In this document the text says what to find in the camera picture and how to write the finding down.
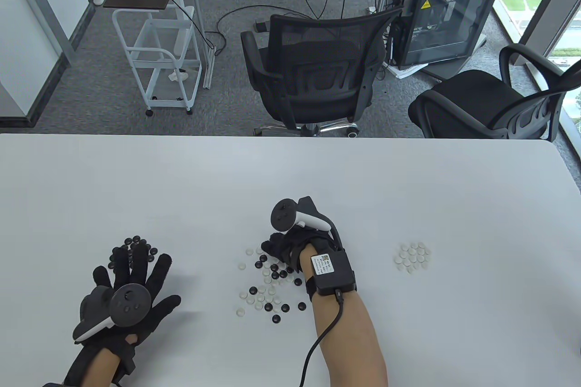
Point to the person's left hand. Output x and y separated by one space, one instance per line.
140 269

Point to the person's right hand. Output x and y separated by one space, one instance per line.
286 246

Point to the group of black Go stones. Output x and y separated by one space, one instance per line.
135 240

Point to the pile of mixed Go stones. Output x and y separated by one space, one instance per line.
268 296

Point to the group of white Go stones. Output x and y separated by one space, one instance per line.
412 257

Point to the person's right forearm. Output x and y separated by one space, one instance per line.
349 341

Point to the black white right hand controller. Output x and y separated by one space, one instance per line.
283 214

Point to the black white hand controller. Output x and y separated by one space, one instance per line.
131 305
283 214

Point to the black white left hand controller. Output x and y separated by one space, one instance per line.
131 305

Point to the white crumpled tissue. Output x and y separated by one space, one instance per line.
178 75

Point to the white papers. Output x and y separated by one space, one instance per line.
404 71

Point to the black mesh office chair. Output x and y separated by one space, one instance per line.
317 33

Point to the black power adapter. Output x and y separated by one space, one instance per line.
261 25

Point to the white rolling cart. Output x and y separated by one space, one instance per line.
170 35

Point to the black office chair curved armrests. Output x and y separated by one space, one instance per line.
467 92

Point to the aluminium profile rods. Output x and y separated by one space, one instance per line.
197 6

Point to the black glass computer tower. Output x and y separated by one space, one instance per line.
445 19

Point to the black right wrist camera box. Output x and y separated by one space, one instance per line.
333 273

